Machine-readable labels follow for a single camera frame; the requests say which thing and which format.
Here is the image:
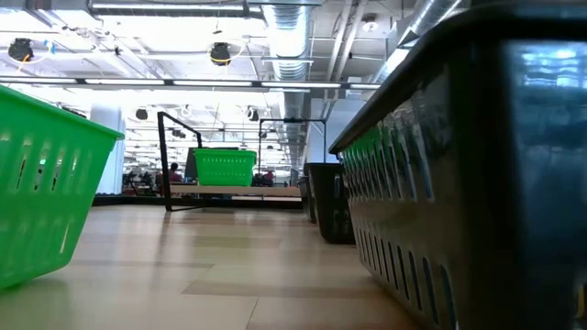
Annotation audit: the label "green plastic basket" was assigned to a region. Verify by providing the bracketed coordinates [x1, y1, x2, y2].
[0, 83, 126, 291]
[193, 147, 259, 188]

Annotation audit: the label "wooden shelf black metal legs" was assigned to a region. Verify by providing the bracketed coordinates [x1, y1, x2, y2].
[157, 110, 304, 214]

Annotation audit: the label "ceiling light strip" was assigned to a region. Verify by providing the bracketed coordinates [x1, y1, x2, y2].
[0, 76, 382, 92]

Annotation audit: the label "white building column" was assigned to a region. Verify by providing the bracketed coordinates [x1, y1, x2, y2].
[89, 103, 127, 195]

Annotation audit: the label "silver ventilation duct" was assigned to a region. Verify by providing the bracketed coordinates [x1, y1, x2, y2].
[369, 0, 464, 86]
[261, 0, 318, 171]

